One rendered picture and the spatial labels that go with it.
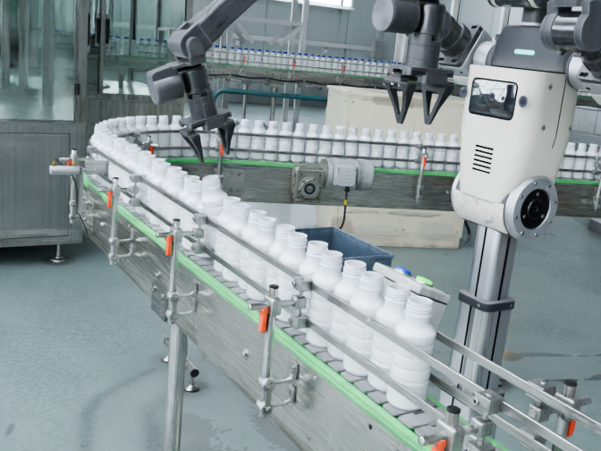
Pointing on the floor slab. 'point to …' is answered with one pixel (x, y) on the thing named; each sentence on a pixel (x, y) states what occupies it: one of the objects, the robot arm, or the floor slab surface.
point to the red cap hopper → (271, 44)
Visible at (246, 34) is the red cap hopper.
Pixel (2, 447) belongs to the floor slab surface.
